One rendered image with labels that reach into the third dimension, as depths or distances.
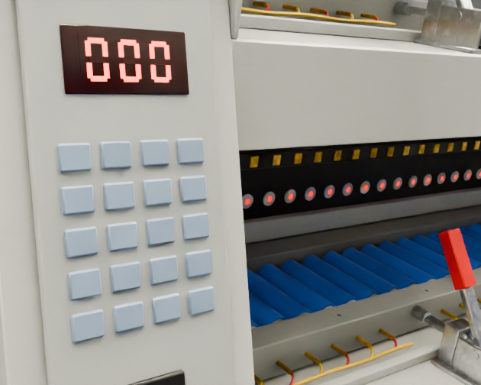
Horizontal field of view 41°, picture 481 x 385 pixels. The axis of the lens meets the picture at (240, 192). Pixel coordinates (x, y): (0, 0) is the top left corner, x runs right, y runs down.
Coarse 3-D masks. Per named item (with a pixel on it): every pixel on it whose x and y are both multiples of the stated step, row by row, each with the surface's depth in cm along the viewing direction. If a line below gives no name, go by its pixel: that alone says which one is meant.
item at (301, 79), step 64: (256, 0) 34; (320, 0) 37; (384, 0) 40; (448, 0) 38; (256, 64) 26; (320, 64) 28; (384, 64) 30; (448, 64) 33; (256, 128) 27; (320, 128) 29; (384, 128) 32; (448, 128) 35
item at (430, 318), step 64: (256, 192) 47; (320, 192) 51; (384, 192) 56; (448, 192) 61; (256, 256) 45; (320, 256) 49; (384, 256) 49; (448, 256) 38; (256, 320) 38; (320, 320) 38; (384, 320) 40; (448, 320) 45; (256, 384) 35; (320, 384) 34; (384, 384) 36; (448, 384) 37
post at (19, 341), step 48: (0, 0) 20; (0, 48) 20; (0, 96) 20; (0, 144) 20; (0, 192) 20; (240, 192) 25; (0, 240) 20; (240, 240) 25; (0, 288) 20; (240, 288) 25; (0, 336) 20; (240, 336) 25; (0, 384) 20; (240, 384) 25
